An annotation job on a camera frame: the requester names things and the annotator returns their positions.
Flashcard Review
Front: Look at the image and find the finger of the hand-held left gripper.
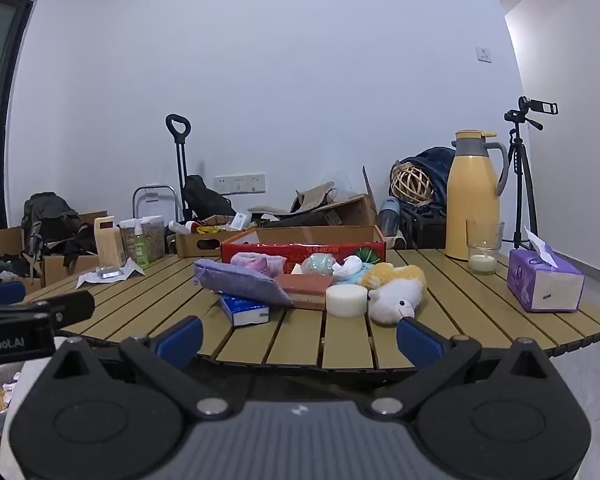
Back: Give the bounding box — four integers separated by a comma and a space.
0, 290, 96, 332
0, 281, 27, 306

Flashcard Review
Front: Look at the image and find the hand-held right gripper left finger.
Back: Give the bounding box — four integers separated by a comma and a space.
54, 316, 244, 422

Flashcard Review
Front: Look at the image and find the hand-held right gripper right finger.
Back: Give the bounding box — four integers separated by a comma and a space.
362, 317, 551, 422

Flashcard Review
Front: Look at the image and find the white yellow plush sheep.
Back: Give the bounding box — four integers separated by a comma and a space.
357, 262, 427, 325

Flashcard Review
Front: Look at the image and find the blue white tissue packet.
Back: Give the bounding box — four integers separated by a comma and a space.
219, 295, 271, 328

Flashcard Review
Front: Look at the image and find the white round foam block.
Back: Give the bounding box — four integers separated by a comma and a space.
325, 284, 369, 317

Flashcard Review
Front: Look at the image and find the purple knit pouch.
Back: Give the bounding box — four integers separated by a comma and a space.
194, 258, 295, 307

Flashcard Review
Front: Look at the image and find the white blue plush toy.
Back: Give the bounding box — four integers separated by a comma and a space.
331, 255, 381, 287

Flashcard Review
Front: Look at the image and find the fuzzy lilac plush cloth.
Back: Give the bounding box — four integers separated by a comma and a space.
229, 252, 287, 279

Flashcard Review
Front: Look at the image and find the brick red sponge block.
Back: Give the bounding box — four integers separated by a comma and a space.
273, 274, 335, 310

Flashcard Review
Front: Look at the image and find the red cardboard box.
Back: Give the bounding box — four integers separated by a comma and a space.
220, 225, 387, 266

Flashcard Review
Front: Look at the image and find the cardboard box with clothes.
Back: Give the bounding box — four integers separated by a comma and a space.
0, 211, 110, 288

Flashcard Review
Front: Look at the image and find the trash bin with scraps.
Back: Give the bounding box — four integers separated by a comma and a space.
0, 360, 36, 461

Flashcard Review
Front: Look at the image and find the white crumpled paper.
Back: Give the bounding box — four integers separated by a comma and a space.
75, 257, 146, 290

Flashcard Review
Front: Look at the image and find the beige carton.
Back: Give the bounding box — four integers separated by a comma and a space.
93, 215, 127, 268

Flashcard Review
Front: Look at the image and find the green spray bottle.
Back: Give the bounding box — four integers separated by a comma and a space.
133, 220, 151, 269

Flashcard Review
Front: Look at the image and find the dark green backpack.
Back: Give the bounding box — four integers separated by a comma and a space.
21, 191, 85, 278

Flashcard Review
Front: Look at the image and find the low cardboard box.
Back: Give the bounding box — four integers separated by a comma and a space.
174, 215, 256, 259

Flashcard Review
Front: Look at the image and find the glass cup with candle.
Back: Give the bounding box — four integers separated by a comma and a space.
465, 218, 505, 276

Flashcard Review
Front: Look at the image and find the clear grain container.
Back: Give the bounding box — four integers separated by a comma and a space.
118, 215, 166, 263

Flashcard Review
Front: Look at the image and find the blue water bottle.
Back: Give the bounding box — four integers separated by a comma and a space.
378, 196, 401, 237

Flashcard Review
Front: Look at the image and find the folded silver step stool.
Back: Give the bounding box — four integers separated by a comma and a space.
132, 186, 177, 227

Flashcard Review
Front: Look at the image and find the purple tissue box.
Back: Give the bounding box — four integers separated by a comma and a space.
506, 226, 586, 314

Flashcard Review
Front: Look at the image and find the black trolley bag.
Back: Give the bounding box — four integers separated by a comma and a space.
181, 175, 237, 222

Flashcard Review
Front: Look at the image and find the large open cardboard box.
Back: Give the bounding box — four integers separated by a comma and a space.
247, 166, 379, 228

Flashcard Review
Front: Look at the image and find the yellow thermos jug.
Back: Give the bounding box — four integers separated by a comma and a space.
445, 130, 509, 262

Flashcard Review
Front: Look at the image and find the rattan ball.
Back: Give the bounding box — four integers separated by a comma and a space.
390, 161, 435, 205

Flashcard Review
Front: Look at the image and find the black flat bag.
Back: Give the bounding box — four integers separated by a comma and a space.
262, 210, 333, 228

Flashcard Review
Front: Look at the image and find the dark blue jacket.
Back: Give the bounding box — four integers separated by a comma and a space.
400, 146, 457, 218

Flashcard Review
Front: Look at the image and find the brown paper bag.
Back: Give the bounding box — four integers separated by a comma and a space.
290, 182, 337, 213

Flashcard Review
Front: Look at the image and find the white wall socket strip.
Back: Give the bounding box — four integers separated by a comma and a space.
214, 173, 266, 195

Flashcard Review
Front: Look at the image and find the black trolley handle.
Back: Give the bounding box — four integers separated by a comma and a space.
165, 114, 192, 223

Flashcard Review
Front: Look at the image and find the black tripod with camera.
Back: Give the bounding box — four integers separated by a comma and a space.
504, 95, 559, 251

